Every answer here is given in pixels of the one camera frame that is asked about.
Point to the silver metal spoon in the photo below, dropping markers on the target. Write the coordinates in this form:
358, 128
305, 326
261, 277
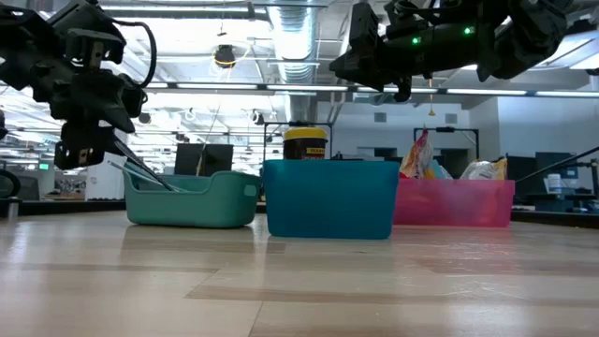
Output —
133, 173

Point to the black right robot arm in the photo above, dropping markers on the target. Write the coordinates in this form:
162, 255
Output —
529, 33

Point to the yellow-lid crunchy chili jar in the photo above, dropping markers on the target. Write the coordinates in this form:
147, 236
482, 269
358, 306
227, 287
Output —
305, 142

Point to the teal-blue rectangular plastic bin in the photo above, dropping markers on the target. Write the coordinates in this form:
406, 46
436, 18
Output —
327, 201

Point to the red plastic bin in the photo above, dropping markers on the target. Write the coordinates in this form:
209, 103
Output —
454, 203

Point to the silver spiral air duct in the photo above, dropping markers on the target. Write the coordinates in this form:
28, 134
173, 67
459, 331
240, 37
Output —
295, 28

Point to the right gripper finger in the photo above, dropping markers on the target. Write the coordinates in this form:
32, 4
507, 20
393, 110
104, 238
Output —
364, 28
360, 68

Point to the lime chili shrimp ramen packet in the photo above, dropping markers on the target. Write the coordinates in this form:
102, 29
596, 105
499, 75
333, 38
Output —
419, 156

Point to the long ceiling light bar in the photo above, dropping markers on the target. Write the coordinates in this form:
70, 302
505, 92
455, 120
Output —
304, 88

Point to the black ceiling-hung device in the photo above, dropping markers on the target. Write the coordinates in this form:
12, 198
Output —
225, 57

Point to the black metal frame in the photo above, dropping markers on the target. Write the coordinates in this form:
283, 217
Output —
444, 129

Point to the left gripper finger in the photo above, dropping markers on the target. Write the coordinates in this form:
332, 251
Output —
89, 33
84, 145

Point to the green-teal small plastic bin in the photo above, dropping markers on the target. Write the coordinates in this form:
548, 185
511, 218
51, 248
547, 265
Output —
196, 206

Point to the black spoon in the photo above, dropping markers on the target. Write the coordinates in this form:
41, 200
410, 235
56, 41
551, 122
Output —
145, 166

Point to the black monitor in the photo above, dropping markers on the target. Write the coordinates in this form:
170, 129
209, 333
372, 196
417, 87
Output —
557, 161
206, 159

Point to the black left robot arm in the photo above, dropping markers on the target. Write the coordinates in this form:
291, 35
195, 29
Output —
23, 42

